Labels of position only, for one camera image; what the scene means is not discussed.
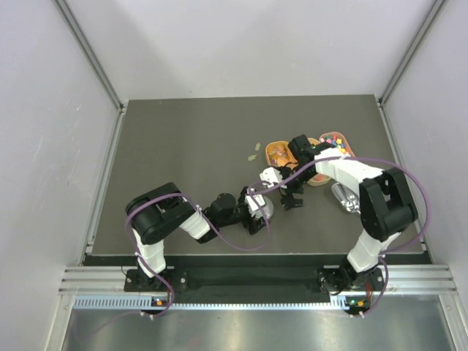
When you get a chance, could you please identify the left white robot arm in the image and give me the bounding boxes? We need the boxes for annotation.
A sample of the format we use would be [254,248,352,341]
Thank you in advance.
[126,182,274,290]

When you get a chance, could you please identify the black base crossbar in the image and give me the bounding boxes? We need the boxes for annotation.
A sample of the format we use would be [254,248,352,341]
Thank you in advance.
[167,266,320,293]

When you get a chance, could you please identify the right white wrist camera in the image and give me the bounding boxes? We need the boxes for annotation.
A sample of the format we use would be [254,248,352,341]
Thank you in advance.
[260,167,283,189]

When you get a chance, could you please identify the aluminium frame post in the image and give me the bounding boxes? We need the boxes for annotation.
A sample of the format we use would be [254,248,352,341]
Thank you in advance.
[52,0,124,112]
[377,0,448,107]

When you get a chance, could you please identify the silver metal scoop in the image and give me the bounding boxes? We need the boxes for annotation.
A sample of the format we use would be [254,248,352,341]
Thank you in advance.
[331,183,361,214]

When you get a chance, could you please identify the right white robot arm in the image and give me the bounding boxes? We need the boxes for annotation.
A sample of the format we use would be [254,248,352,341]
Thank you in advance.
[276,135,418,290]

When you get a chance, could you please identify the orange tray yellow gummies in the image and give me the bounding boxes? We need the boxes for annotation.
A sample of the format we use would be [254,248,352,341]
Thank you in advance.
[265,140,297,169]

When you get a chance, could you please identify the clear round jar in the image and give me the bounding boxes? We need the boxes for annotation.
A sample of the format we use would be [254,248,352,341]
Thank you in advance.
[261,196,274,219]

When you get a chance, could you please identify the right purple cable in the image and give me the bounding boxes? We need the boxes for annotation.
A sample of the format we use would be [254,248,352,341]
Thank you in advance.
[246,156,434,318]

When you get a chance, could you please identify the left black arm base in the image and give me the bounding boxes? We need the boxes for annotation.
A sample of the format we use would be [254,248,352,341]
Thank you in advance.
[121,266,170,293]

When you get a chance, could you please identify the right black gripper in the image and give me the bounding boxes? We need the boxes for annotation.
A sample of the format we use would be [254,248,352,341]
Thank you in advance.
[275,165,316,211]

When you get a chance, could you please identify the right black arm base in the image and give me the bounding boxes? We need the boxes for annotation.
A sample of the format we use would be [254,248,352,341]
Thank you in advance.
[317,265,385,295]

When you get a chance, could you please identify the left aluminium frame post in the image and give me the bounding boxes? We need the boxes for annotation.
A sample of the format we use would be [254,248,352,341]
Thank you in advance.
[52,0,124,112]

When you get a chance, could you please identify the aluminium front rail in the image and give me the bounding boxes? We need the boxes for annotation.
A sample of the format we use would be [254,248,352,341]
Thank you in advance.
[58,265,456,295]

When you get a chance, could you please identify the right aluminium frame post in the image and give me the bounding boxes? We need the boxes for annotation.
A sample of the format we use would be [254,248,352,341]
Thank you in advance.
[377,0,448,107]

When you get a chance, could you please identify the pink tray colourful candies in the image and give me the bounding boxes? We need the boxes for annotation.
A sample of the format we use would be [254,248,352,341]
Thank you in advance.
[319,132,355,156]

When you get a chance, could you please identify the grey slotted cable duct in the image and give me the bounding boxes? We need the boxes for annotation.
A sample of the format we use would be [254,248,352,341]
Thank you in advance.
[72,295,370,311]

